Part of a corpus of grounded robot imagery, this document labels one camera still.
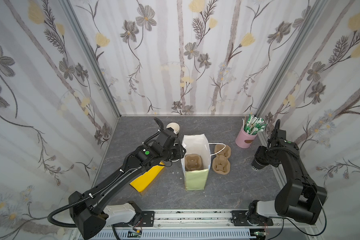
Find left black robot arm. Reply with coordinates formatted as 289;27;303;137
47;118;186;240

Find brown pulp cup carrier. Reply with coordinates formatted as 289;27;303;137
185;154;203;172
212;144;232;175

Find black paper coffee cup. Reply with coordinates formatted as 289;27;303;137
251;159;267;171

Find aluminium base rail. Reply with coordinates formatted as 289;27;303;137
67;208;322;240

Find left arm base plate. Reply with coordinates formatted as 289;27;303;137
138;211;155;228

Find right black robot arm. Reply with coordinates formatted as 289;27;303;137
246;120;328;226

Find green white paper bag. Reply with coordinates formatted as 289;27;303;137
181;134;216;191

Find green white wrapped straws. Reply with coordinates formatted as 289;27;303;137
242;115;267;135

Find yellow napkins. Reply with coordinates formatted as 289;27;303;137
129;161;166;193

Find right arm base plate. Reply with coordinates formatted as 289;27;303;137
231;211;274;227

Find pink straw holder cup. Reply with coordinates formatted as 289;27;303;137
235;128;257;149

